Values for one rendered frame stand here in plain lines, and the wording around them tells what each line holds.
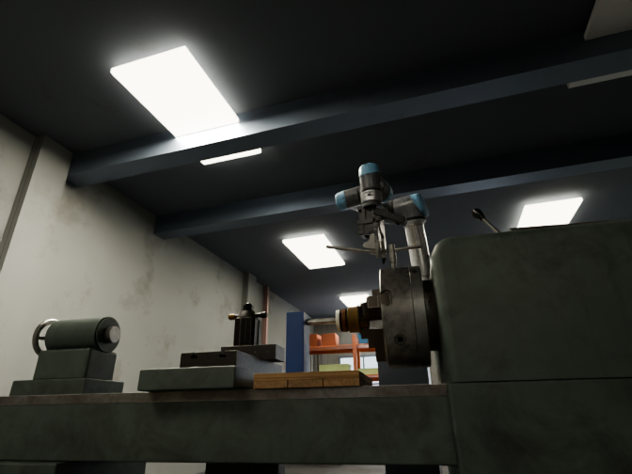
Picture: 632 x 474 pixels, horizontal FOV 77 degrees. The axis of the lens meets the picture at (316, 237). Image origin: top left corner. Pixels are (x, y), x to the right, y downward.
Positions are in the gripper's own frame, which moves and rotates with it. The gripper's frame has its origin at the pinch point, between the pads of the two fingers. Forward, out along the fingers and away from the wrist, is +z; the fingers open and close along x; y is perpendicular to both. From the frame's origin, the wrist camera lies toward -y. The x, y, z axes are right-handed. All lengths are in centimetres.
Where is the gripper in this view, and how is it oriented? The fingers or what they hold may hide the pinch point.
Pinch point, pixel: (382, 258)
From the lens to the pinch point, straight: 137.4
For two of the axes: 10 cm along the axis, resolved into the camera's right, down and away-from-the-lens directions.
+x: -3.8, -2.7, -8.9
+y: -9.3, 1.5, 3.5
